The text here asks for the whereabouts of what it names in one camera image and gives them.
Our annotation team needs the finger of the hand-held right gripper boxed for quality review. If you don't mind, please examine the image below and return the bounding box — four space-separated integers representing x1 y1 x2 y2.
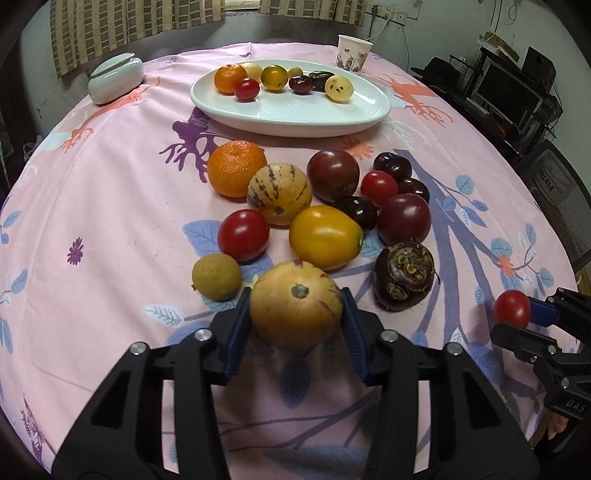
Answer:
490 323 591 387
529 288 591 334

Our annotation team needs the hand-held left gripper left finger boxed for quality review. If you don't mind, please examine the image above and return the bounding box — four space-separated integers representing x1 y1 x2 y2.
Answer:
52 286 254 480

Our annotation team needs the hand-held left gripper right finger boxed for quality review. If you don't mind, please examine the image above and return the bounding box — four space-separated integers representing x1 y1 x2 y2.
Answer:
341 286 541 480

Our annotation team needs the pale yellow pepino melon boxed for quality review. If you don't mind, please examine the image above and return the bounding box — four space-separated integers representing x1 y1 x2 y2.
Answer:
249 260 345 350

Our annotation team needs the yellow tomato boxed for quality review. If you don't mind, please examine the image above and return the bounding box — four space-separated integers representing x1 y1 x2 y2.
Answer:
289 205 365 271

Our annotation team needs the dark purple-red plum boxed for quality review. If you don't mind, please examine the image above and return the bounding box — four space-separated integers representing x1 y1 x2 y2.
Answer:
377 193 432 246

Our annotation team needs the purple striped pepino melon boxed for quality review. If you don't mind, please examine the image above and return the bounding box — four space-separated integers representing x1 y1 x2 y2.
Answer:
247 162 313 227

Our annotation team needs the orange mandarin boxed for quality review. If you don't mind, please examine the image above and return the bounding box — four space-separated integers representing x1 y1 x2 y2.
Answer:
207 141 269 199
213 64 249 95

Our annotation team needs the large dark brown tomato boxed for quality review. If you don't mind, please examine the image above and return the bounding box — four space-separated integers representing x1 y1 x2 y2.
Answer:
307 150 361 204

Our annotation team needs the white oval plate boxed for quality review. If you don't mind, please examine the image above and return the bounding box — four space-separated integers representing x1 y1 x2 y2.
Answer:
190 59 392 138

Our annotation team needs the spotted yellow fruit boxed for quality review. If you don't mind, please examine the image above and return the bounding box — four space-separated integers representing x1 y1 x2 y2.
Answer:
324 75 354 103

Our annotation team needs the green-yellow tomato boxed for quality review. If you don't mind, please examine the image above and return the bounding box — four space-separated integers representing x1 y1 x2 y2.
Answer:
260 65 290 92

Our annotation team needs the person's right hand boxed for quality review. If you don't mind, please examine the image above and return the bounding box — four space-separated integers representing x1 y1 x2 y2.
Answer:
546 414 568 440

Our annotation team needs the pink floral tablecloth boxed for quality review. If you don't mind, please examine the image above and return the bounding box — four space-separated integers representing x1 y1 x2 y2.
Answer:
0 41 587 480

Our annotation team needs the black desk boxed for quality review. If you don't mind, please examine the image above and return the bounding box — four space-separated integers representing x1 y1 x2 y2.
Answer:
416 51 564 162

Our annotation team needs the computer monitor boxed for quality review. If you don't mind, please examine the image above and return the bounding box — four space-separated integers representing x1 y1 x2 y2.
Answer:
466 60 543 130

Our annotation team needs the black speaker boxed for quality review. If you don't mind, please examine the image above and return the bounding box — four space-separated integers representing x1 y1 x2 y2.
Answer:
522 45 557 81

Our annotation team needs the black hat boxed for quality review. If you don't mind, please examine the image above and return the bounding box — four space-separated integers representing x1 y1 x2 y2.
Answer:
411 56 472 88

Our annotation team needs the pale green lidded jar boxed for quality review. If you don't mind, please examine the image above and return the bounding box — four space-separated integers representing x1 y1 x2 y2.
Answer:
88 53 144 105

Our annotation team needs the floral paper cup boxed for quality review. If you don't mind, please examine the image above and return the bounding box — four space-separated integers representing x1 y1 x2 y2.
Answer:
336 34 373 73

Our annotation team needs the wide checked curtain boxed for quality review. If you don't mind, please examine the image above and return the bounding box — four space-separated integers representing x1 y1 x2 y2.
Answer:
50 0 227 79

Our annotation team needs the narrow checked curtain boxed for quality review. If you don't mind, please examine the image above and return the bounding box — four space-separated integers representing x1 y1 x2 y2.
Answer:
259 0 365 27

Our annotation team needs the white power cable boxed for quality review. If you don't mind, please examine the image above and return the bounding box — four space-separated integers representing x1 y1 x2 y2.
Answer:
365 18 389 42

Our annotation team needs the white wall socket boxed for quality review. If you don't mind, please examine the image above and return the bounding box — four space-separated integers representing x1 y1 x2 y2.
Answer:
372 4 408 25

